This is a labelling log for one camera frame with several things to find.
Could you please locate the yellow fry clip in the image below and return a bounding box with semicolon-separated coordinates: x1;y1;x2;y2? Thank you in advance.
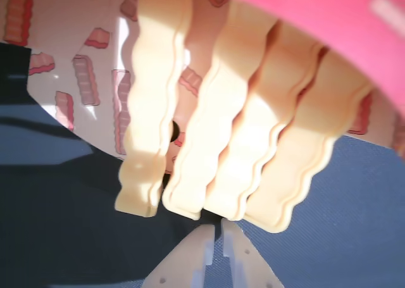
114;0;194;219
245;44;376;234
204;22;317;222
161;3;279;222

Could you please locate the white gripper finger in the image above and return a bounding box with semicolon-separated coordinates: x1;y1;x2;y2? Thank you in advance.
144;224;218;288
221;218;284;288

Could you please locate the red fries clips box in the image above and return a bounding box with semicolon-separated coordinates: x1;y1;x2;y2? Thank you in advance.
0;0;405;162

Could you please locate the dark grey mat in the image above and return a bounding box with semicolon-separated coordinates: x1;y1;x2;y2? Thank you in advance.
0;41;405;288

